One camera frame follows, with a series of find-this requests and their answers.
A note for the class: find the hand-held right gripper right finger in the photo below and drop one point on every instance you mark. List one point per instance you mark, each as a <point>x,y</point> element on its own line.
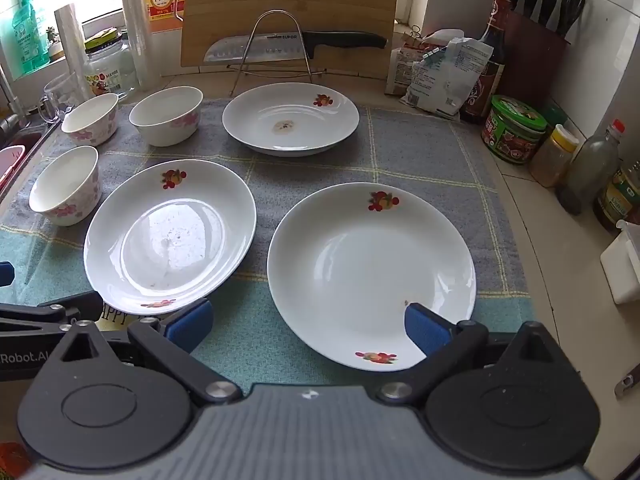
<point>425,330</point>

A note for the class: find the yellow lidded jar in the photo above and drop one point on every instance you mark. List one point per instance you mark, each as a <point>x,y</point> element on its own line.
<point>550,160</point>

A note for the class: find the steel santoku knife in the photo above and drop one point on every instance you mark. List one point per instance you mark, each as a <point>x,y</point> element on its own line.
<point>345,39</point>

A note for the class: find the small metal tool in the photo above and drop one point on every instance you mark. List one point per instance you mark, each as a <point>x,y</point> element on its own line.
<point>627,382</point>

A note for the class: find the black kitchen scissors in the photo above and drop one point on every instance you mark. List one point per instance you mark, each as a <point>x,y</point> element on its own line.
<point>563,22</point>

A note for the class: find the metal faucet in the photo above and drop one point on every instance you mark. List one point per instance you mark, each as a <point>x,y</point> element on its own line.
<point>10,110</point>

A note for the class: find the metal binder clip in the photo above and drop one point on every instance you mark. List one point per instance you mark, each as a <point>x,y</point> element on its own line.
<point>415,37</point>

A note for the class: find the small potted plant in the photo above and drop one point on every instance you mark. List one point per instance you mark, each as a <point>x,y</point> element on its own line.
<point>54,42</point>

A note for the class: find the bottle with green label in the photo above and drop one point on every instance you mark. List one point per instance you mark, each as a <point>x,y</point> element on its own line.
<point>620,200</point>

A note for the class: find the tall clear film roll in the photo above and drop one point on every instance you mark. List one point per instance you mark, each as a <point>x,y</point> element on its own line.
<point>140,25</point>

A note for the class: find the white plastic bag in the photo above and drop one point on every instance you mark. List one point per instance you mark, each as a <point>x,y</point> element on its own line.
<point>440,85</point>

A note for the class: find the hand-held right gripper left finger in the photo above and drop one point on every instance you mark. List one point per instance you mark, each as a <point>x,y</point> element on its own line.
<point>190,325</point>

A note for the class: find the green soap bottle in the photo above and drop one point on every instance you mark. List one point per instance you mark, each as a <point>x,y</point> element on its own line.
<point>30,35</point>

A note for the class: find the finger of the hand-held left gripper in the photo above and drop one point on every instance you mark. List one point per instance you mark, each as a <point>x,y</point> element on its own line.
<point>50,310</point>
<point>6,274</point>

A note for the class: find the green lidded sauce jar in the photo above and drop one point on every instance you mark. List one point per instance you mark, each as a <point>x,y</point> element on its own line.
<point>510,135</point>

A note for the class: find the white plate with fruit print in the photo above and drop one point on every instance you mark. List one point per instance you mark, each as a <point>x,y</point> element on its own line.
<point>170,240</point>
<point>300,125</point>
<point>360,270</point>

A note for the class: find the clear bottle with red cap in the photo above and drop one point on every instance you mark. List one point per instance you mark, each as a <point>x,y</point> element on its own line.
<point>590,170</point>

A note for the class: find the clear glass mug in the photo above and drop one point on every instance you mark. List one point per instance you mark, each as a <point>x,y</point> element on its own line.
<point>60,95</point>

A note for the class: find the grey green checked towel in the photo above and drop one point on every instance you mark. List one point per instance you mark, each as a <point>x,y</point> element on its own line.
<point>425,200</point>

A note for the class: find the dark brown knife block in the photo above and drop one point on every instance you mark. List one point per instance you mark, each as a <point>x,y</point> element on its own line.
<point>535,60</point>

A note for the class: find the white bowl with pink flowers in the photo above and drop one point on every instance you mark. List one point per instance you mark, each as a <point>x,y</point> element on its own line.
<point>165,130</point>
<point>70,205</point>
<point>92,132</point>

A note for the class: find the red and white bag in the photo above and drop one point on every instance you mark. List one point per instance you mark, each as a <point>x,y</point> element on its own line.
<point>400,67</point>

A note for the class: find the dark soy sauce bottle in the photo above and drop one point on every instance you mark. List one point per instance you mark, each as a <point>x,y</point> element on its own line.
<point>487,85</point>

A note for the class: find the short clear film roll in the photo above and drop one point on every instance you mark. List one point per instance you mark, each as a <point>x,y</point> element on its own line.
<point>70,45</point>

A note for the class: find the white plastic container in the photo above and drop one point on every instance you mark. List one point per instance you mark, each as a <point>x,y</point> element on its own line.
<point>625,265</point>

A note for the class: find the glass jar with green lid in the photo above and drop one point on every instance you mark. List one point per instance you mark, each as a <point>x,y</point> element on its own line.
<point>107,70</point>

